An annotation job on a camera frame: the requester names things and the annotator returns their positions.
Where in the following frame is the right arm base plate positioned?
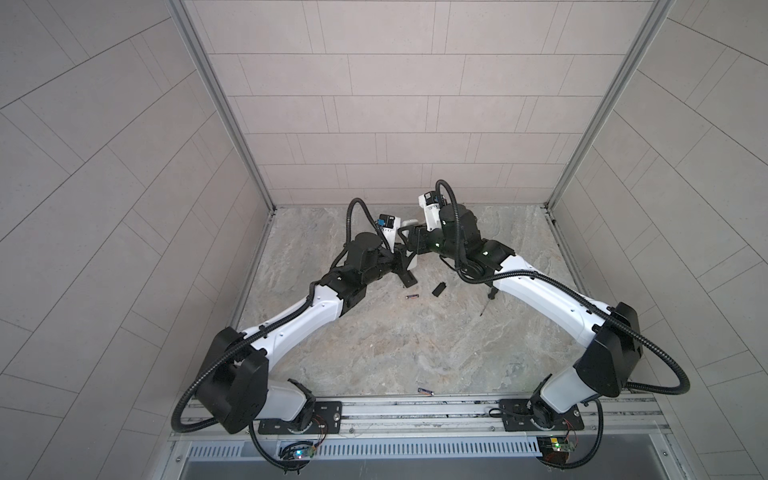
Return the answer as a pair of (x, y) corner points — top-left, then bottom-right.
(489, 399), (584, 432)

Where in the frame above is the black remote control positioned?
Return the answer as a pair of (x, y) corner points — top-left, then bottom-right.
(399, 270), (418, 288)

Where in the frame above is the red white remote control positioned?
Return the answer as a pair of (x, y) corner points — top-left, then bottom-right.
(397, 219), (420, 243)

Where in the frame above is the aluminium corner post left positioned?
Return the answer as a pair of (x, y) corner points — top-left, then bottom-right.
(166, 0), (276, 215)

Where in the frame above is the aluminium corner post right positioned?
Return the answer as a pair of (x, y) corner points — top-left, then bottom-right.
(544, 0), (676, 210)

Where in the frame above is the green black screwdriver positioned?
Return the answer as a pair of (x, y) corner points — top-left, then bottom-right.
(479, 287), (499, 317)

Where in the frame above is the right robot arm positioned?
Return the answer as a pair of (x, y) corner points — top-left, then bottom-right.
(379, 203), (643, 430)

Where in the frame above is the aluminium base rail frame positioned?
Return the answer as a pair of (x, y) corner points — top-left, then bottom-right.
(170, 391), (670, 445)

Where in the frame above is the aluminium corner post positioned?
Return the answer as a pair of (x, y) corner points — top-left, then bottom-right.
(544, 0), (676, 210)
(166, 0), (276, 215)

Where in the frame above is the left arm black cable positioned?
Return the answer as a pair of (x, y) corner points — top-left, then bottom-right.
(170, 197), (385, 434)

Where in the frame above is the circuit board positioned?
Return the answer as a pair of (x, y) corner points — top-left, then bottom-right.
(536, 436), (578, 465)
(280, 441), (318, 462)

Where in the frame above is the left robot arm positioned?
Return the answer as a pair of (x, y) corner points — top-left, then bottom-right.
(172, 225), (428, 434)

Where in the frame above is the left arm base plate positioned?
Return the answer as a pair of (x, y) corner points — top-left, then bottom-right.
(258, 401), (343, 436)

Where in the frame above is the right circuit board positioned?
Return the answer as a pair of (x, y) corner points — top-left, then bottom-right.
(536, 436), (578, 465)

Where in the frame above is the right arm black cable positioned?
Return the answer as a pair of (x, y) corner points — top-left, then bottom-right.
(434, 178), (691, 396)

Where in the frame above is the left circuit board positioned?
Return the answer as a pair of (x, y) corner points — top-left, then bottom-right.
(280, 441), (318, 462)

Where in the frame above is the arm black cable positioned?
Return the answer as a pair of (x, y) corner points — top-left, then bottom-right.
(434, 178), (691, 396)
(170, 197), (385, 434)

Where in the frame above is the black battery cover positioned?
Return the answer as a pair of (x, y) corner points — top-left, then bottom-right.
(432, 282), (447, 297)

